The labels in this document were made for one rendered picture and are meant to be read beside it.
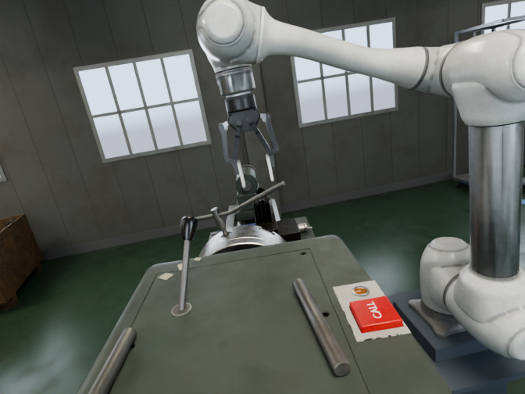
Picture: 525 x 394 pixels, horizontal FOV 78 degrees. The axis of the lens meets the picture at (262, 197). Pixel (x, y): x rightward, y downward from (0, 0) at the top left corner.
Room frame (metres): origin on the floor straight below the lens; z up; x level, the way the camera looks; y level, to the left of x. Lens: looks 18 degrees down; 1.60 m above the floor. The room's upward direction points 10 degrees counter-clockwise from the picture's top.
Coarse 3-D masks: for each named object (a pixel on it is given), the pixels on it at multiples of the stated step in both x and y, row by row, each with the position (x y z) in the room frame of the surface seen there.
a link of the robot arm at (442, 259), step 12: (444, 240) 0.91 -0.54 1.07; (456, 240) 0.90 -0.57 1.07; (432, 252) 0.88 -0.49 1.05; (444, 252) 0.85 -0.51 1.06; (456, 252) 0.84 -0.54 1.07; (468, 252) 0.84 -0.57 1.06; (420, 264) 0.92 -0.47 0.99; (432, 264) 0.86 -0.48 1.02; (444, 264) 0.84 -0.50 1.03; (456, 264) 0.82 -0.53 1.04; (420, 276) 0.91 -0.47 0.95; (432, 276) 0.85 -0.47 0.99; (444, 276) 0.82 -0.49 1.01; (420, 288) 0.92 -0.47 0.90; (432, 288) 0.85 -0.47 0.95; (444, 288) 0.80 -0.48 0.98; (432, 300) 0.86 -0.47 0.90; (444, 312) 0.84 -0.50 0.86
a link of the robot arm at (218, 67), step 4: (208, 56) 0.81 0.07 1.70; (212, 60) 0.80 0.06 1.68; (212, 64) 0.82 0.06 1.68; (216, 64) 0.80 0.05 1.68; (220, 64) 0.79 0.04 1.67; (224, 64) 0.79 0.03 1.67; (228, 64) 0.79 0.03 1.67; (240, 64) 0.81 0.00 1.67; (244, 64) 0.81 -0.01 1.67; (248, 64) 0.83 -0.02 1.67; (216, 68) 0.82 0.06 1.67; (220, 68) 0.81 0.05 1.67; (224, 68) 0.81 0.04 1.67; (228, 68) 0.81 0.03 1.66; (232, 68) 0.80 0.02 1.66; (236, 68) 0.82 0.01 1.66; (216, 72) 0.83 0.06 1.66; (220, 72) 0.83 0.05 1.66
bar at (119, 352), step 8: (128, 328) 0.45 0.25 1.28; (120, 336) 0.43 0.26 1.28; (128, 336) 0.43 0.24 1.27; (120, 344) 0.41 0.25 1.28; (128, 344) 0.42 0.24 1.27; (112, 352) 0.40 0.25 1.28; (120, 352) 0.40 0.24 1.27; (112, 360) 0.38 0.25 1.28; (120, 360) 0.39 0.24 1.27; (104, 368) 0.37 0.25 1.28; (112, 368) 0.37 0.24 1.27; (104, 376) 0.36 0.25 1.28; (112, 376) 0.36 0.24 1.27; (96, 384) 0.34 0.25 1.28; (104, 384) 0.35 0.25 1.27; (96, 392) 0.33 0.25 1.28; (104, 392) 0.34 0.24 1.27
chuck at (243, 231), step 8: (232, 232) 0.86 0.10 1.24; (240, 232) 0.85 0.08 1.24; (248, 232) 0.85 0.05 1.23; (256, 232) 0.85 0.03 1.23; (264, 232) 0.87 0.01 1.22; (272, 232) 0.91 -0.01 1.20; (216, 240) 0.86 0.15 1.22; (224, 240) 0.83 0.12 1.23; (272, 240) 0.83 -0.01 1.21; (280, 240) 0.87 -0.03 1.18; (208, 248) 0.85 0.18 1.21; (200, 256) 0.85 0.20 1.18
